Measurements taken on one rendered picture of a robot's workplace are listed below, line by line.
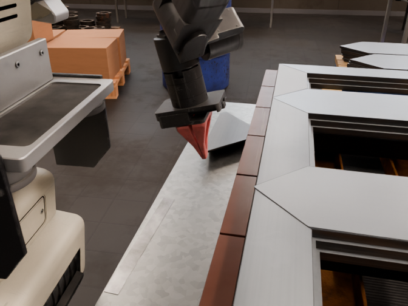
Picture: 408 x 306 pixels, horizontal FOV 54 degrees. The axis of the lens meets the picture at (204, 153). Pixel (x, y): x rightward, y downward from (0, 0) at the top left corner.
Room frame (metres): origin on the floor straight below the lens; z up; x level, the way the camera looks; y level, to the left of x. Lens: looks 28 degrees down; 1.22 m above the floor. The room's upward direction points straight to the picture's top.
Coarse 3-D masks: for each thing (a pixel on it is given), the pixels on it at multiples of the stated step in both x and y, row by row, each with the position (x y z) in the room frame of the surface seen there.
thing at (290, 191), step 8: (304, 168) 0.63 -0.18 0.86; (280, 176) 0.60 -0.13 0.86; (288, 176) 0.60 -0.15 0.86; (296, 176) 0.60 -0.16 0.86; (304, 176) 0.60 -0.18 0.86; (280, 184) 0.57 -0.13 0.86; (288, 184) 0.57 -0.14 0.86; (296, 184) 0.57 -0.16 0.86; (304, 184) 0.57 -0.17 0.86; (272, 192) 0.55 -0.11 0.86; (280, 192) 0.55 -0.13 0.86; (288, 192) 0.55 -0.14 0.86; (296, 192) 0.55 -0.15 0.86; (304, 192) 0.55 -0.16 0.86; (272, 200) 0.53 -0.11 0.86; (280, 200) 0.53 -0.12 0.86; (288, 200) 0.53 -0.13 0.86; (296, 200) 0.53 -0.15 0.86; (304, 200) 0.53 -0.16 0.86; (288, 208) 0.51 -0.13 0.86; (296, 208) 0.51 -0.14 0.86; (304, 208) 0.51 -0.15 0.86; (296, 216) 0.49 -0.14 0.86; (304, 216) 0.49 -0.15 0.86; (304, 224) 0.47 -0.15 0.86
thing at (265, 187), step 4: (268, 180) 0.59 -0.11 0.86; (272, 180) 0.59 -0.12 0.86; (260, 184) 0.57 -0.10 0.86; (264, 184) 0.57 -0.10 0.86; (268, 184) 0.57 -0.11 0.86; (272, 184) 0.57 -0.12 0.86; (256, 188) 0.56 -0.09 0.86; (260, 188) 0.56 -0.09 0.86; (264, 188) 0.56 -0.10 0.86; (268, 188) 0.56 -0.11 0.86; (264, 192) 0.55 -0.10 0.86; (268, 192) 0.55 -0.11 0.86; (268, 196) 0.54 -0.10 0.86
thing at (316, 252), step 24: (312, 120) 0.88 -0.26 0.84; (336, 120) 0.88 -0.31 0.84; (360, 120) 0.87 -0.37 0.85; (384, 120) 0.86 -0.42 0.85; (312, 144) 0.78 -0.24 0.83; (312, 240) 0.45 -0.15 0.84; (336, 240) 0.45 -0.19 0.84; (360, 240) 0.44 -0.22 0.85; (384, 240) 0.44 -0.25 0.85; (360, 264) 0.43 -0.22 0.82; (384, 264) 0.42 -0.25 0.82
